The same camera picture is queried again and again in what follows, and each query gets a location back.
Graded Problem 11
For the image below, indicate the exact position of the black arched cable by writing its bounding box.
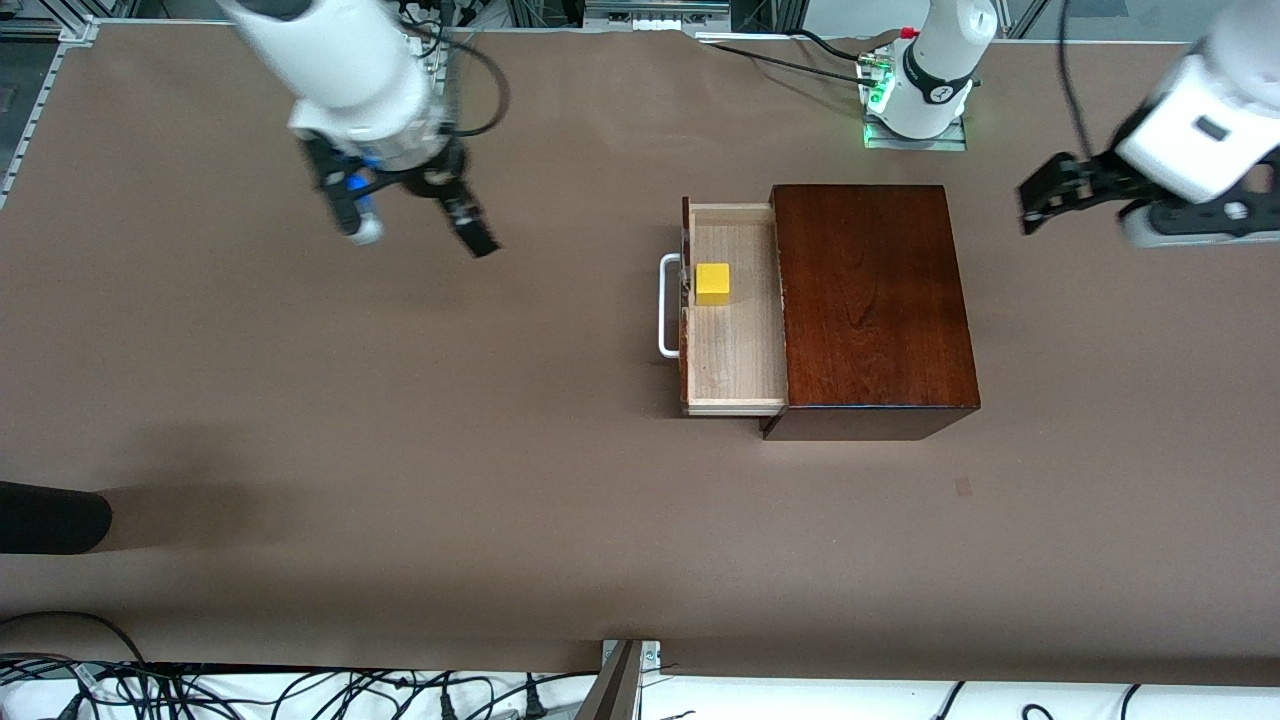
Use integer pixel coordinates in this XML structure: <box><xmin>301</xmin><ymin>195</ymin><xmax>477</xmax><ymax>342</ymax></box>
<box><xmin>0</xmin><ymin>611</ymin><xmax>151</xmax><ymax>669</ymax></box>

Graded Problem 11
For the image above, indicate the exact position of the aluminium side rail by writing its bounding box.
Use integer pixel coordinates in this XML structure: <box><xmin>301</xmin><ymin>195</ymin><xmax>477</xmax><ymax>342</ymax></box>
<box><xmin>0</xmin><ymin>40</ymin><xmax>66</xmax><ymax>211</ymax></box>

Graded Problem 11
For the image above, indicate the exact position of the dark brown wooden cabinet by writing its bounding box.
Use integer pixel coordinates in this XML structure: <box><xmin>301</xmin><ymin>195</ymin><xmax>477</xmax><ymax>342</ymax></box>
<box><xmin>758</xmin><ymin>184</ymin><xmax>982</xmax><ymax>442</ymax></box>

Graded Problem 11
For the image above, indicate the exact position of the black padded cylinder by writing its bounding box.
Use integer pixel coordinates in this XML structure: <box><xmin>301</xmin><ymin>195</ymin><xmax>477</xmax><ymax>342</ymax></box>
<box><xmin>0</xmin><ymin>480</ymin><xmax>113</xmax><ymax>556</ymax></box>

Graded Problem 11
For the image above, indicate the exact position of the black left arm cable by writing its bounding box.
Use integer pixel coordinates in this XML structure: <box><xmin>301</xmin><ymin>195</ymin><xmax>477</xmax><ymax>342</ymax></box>
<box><xmin>1058</xmin><ymin>0</ymin><xmax>1097</xmax><ymax>161</ymax></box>

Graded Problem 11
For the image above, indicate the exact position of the small metal bracket plate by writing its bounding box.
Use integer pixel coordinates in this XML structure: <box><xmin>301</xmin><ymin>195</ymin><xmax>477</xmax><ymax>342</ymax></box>
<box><xmin>600</xmin><ymin>640</ymin><xmax>663</xmax><ymax>673</ymax></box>

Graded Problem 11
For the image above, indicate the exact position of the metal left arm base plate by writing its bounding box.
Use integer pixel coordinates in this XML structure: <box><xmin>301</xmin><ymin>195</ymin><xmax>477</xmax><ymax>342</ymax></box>
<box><xmin>862</xmin><ymin>112</ymin><xmax>969</xmax><ymax>152</ymax></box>

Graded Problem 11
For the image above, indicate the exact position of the aluminium frame strut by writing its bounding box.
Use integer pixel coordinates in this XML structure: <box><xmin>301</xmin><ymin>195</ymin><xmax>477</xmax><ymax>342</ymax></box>
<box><xmin>575</xmin><ymin>640</ymin><xmax>646</xmax><ymax>720</ymax></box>

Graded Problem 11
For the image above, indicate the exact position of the white power strip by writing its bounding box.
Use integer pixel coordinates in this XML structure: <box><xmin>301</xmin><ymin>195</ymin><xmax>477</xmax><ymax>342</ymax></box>
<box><xmin>585</xmin><ymin>0</ymin><xmax>731</xmax><ymax>29</ymax></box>

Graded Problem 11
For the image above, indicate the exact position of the black cable tangle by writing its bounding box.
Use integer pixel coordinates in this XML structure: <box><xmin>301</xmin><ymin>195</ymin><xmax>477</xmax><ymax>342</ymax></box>
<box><xmin>0</xmin><ymin>655</ymin><xmax>601</xmax><ymax>720</ymax></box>

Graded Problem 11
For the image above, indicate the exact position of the wooden drawer with white handle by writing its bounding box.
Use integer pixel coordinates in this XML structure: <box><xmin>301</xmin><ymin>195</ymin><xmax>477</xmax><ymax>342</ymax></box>
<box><xmin>658</xmin><ymin>196</ymin><xmax>791</xmax><ymax>418</ymax></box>

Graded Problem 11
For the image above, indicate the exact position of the black cable on table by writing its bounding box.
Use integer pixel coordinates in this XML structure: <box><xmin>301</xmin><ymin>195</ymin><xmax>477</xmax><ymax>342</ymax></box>
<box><xmin>700</xmin><ymin>30</ymin><xmax>881</xmax><ymax>86</ymax></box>

